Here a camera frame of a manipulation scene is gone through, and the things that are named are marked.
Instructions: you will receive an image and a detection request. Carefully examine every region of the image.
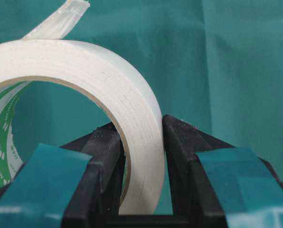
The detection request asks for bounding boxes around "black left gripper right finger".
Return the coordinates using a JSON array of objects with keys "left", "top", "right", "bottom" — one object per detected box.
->
[{"left": 162, "top": 115, "right": 283, "bottom": 228}]

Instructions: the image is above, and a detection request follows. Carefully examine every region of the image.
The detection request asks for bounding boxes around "green table cloth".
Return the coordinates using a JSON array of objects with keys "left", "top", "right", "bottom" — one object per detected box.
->
[{"left": 0, "top": 0, "right": 283, "bottom": 181}]

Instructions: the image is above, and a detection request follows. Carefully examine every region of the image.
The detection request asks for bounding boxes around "white duct tape roll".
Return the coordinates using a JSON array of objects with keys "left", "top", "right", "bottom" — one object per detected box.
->
[{"left": 0, "top": 0, "right": 165, "bottom": 215}]

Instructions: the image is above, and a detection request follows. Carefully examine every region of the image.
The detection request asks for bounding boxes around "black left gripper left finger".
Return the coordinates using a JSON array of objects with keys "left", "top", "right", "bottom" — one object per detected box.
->
[{"left": 0, "top": 123, "right": 128, "bottom": 228}]

